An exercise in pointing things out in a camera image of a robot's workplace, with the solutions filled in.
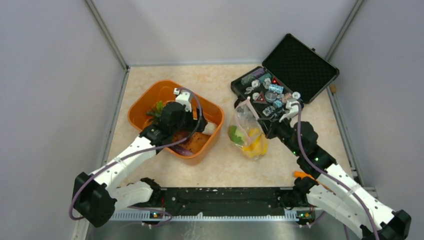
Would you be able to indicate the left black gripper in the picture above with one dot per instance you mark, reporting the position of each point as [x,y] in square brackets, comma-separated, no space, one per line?
[193,123]

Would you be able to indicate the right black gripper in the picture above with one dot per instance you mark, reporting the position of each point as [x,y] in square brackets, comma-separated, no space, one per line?
[269,126]

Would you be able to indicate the yellow bell pepper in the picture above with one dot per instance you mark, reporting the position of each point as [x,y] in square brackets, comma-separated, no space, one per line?
[255,150]

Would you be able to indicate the orange pineapple toy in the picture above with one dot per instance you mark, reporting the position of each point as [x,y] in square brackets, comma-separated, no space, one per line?
[156,110]

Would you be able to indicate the clear zip top bag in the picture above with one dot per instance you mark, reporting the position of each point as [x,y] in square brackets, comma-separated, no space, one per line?
[245,117]

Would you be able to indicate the white radish with leaves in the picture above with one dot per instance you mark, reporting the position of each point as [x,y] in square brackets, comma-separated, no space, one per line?
[236,135]

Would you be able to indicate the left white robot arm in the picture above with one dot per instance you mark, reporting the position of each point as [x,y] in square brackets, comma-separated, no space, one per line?
[96,196]

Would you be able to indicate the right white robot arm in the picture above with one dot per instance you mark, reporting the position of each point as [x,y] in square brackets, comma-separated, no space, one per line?
[329,187]

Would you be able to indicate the purple eggplant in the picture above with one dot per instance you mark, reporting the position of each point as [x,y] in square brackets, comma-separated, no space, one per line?
[181,151]

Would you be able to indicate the orange plastic basket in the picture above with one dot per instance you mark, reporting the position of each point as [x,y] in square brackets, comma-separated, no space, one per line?
[149,99]

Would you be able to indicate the orange carrot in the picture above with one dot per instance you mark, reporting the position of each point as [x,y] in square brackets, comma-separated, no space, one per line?
[300,174]

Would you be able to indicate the black open carrying case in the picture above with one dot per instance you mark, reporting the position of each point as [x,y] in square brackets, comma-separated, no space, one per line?
[291,68]

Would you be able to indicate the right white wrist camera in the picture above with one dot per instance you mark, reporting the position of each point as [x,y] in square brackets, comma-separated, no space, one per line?
[293,107]

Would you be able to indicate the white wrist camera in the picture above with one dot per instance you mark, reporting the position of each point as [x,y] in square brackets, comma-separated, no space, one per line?
[184,97]
[293,107]

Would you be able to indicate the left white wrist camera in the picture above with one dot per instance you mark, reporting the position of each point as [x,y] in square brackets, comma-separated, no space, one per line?
[184,97]

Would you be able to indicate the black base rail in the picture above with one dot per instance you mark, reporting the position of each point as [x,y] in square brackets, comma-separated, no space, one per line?
[226,201]

